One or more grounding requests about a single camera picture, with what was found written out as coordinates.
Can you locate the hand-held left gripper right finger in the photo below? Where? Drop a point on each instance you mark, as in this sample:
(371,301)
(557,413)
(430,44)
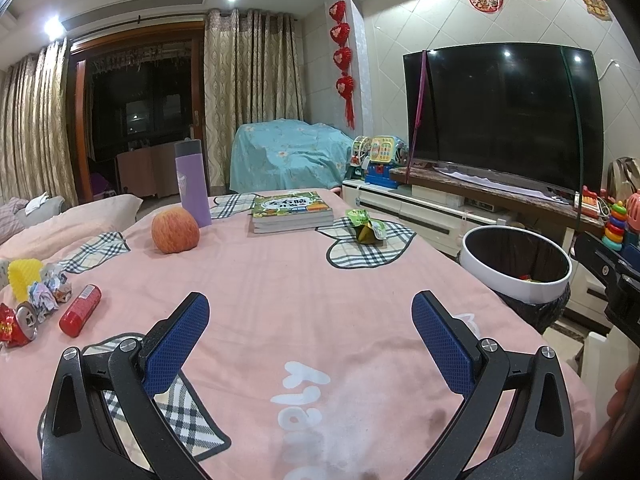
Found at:
(442,342)

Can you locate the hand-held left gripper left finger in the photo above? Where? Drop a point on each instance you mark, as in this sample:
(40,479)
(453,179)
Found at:
(175,345)

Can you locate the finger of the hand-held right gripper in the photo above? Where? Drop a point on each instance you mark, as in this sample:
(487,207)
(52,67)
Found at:
(600,260)

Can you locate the white trash bin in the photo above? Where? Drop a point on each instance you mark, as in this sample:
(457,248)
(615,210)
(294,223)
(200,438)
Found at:
(480,270)

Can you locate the person's right hand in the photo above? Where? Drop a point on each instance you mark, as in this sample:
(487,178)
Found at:
(625,390)

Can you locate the cream side cabinet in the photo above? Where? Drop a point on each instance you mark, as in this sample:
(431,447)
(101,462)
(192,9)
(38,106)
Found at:
(595,355)

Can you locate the beige bag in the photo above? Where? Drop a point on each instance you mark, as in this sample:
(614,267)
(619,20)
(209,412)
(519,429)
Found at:
(625,180)

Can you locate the small red can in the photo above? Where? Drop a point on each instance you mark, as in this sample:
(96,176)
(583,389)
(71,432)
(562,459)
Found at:
(80,310)

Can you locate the red apple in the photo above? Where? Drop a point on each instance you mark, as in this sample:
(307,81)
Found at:
(175,231)

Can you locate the white television stand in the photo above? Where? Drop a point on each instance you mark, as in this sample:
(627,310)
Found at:
(425,215)

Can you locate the crumpled printed paper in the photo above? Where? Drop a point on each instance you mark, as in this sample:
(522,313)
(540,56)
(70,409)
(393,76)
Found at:
(50,292)

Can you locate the pink printed blanket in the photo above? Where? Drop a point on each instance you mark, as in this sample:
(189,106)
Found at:
(300,285)

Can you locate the green snack packet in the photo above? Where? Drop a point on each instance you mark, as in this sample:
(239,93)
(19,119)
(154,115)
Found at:
(362,222)

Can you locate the purple thermos bottle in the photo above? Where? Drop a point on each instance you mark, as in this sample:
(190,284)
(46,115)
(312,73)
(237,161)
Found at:
(192,190)

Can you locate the sofa with pink cover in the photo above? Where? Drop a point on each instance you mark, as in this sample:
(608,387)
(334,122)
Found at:
(75,225)

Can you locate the crushed red can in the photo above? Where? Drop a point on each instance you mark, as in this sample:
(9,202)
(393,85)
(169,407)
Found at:
(17,327)

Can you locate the yellow plastic cup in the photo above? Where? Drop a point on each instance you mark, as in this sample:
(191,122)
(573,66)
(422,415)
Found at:
(22,277)

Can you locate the beige balcony cabinet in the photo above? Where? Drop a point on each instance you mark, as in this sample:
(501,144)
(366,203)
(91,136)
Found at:
(150,170)

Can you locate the black television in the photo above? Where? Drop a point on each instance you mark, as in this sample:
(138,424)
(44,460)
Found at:
(500,110)

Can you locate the grey pillow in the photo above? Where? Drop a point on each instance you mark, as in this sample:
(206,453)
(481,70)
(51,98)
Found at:
(47,215)

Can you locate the toy cash register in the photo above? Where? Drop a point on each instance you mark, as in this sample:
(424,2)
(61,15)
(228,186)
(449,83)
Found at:
(385,160)

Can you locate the white cloth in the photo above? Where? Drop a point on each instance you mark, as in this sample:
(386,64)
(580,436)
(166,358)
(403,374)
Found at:
(37,202)

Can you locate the toy ferris wheel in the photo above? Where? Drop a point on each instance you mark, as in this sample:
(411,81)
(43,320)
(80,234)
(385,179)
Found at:
(360,157)

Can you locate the pink striped pillow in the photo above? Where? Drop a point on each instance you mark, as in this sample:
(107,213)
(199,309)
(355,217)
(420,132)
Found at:
(10,220)

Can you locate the teal cloth covered furniture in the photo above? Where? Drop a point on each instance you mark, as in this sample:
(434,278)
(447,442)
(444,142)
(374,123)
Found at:
(290,155)

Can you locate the beige patterned curtain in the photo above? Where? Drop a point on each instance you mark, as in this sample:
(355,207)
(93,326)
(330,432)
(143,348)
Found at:
(250,100)
(35,125)

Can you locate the red hanging heart decoration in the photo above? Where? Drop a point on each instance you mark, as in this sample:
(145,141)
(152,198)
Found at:
(342,32)

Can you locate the wooden door frame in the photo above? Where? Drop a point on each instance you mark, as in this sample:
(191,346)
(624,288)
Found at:
(80,135)

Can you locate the red gold wall sticker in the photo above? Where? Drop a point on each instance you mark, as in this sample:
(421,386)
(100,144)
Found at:
(596,2)

